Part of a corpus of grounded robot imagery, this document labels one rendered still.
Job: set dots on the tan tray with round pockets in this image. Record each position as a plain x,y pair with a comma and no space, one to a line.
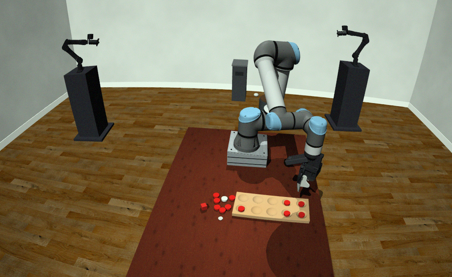
269,207

